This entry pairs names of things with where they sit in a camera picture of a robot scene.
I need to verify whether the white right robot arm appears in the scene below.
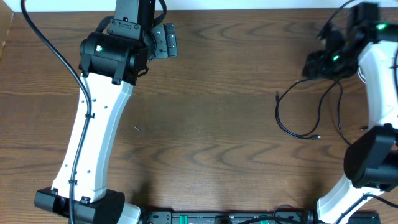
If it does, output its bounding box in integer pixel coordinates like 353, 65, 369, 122
303, 19, 397, 223

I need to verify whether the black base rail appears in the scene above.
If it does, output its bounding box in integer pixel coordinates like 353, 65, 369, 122
136, 210, 382, 224

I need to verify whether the thin black cable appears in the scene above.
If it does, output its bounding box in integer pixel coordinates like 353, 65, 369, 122
274, 77, 369, 147

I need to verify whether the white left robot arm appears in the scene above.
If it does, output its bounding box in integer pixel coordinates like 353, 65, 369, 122
34, 16, 177, 223

